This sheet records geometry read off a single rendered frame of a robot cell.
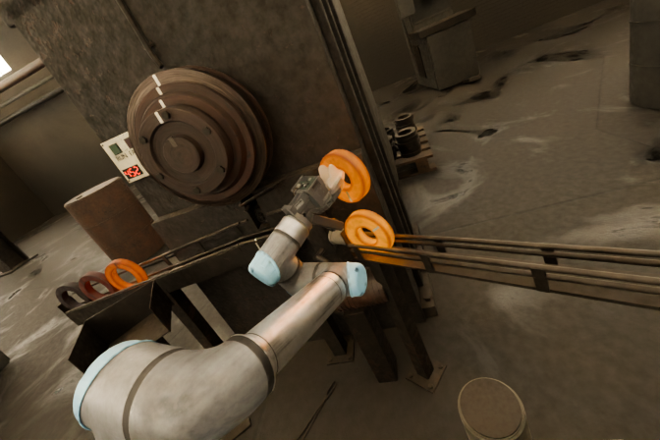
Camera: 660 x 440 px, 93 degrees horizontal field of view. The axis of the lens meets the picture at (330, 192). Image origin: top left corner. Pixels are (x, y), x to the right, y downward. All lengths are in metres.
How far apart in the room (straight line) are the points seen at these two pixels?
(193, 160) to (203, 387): 0.72
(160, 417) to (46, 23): 1.32
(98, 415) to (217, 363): 0.16
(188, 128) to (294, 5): 0.48
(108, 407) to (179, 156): 0.70
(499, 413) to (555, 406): 0.61
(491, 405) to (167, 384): 0.59
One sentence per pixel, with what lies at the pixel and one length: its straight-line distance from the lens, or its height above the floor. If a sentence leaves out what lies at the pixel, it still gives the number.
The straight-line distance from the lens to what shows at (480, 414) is 0.79.
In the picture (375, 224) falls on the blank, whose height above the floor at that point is 0.75.
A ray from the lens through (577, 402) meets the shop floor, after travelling 1.41.
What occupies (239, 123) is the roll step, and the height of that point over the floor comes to 1.13.
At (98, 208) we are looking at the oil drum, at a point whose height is 0.72.
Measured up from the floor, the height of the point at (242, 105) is 1.17.
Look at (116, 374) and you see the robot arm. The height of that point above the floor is 0.98.
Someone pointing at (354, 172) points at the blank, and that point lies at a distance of 0.81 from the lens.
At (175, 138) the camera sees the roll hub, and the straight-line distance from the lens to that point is 1.04.
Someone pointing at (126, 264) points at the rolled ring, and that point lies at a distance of 1.67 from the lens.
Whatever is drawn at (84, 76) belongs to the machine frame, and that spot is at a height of 1.46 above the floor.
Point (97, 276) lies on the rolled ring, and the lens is 1.82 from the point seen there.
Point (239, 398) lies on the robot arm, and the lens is 0.46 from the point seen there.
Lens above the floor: 1.23
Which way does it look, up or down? 24 degrees down
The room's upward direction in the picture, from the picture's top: 25 degrees counter-clockwise
